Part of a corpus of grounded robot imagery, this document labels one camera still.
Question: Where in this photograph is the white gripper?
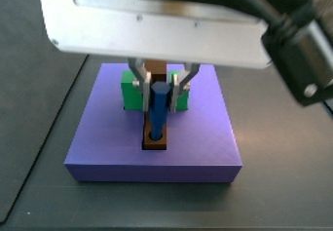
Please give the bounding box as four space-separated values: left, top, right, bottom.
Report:
40 0 269 112

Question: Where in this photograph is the blue hexagonal peg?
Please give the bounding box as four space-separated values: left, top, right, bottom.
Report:
149 81 170 140

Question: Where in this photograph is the green U-shaped block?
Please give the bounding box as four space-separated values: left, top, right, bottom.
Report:
121 70 190 111

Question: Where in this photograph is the purple base block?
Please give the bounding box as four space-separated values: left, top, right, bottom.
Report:
65 63 242 182

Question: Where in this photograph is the brown bracket with holes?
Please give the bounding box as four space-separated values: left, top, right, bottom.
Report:
141 59 166 150

